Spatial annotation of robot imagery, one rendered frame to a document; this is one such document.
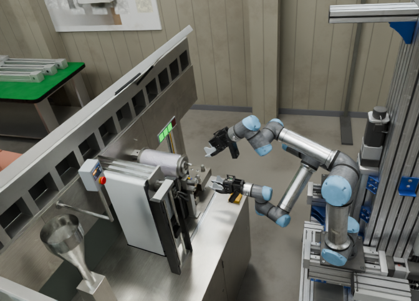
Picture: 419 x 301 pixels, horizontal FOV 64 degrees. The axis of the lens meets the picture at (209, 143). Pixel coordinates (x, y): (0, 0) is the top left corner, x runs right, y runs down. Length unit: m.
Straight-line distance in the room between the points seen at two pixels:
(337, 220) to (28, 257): 1.33
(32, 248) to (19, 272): 0.10
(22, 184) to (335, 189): 1.25
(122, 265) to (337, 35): 3.26
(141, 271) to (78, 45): 3.88
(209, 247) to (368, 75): 3.07
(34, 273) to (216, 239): 0.91
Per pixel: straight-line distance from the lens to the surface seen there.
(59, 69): 4.82
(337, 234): 1.69
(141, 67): 1.30
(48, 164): 1.58
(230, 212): 2.07
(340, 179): 1.47
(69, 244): 1.35
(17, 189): 1.50
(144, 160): 1.92
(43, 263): 1.72
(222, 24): 4.23
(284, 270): 2.91
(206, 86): 4.62
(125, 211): 1.79
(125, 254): 2.01
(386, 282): 2.10
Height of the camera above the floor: 2.45
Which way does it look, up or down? 36 degrees down
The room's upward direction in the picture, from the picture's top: 8 degrees counter-clockwise
